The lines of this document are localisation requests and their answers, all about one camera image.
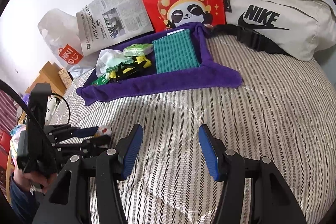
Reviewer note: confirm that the purple plush toy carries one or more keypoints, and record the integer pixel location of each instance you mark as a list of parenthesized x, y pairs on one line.
[(26, 98)]

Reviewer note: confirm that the white Miniso plastic bag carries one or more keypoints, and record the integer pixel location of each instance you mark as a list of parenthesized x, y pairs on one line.
[(60, 32)]

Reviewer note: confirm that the striped grey white quilt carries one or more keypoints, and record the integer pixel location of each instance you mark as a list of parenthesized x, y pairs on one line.
[(285, 110)]

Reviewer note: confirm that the patterned small box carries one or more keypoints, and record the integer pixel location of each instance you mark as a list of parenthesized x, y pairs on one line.
[(65, 77)]

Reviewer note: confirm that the yellow black small pouch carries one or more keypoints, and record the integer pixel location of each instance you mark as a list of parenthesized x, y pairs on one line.
[(128, 71)]

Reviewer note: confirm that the person's left hand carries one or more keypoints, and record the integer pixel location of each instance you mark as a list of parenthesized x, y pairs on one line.
[(24, 180)]

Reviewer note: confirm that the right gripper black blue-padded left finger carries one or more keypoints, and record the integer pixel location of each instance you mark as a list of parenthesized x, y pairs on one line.
[(67, 200)]

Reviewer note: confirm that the fruit print wet wipe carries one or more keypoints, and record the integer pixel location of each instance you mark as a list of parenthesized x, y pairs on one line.
[(102, 131)]

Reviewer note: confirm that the cream Nike waist bag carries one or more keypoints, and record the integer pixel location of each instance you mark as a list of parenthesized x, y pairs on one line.
[(298, 28)]

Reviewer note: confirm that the teal ribbed knit cloth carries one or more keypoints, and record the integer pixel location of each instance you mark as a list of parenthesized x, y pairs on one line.
[(175, 52)]

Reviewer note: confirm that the green tissue pack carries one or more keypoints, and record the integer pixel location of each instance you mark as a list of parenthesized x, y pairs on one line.
[(142, 49)]

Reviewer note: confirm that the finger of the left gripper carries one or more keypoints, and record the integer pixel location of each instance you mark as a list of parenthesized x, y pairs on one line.
[(66, 131), (86, 147)]

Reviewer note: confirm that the white spotted plush toy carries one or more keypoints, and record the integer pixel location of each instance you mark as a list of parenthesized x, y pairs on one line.
[(52, 105)]

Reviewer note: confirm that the purple fleece towel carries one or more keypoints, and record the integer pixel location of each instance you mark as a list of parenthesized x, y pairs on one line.
[(208, 75)]

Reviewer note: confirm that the folded newspaper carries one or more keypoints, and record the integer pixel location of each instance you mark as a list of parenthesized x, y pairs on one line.
[(104, 23)]

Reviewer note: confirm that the green sachet packet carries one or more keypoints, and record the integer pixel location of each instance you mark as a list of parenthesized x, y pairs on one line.
[(102, 80)]

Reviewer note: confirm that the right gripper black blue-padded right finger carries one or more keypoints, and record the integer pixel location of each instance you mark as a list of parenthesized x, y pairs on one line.
[(272, 200)]

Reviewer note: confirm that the wooden chair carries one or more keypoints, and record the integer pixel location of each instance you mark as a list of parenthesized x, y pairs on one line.
[(49, 74)]

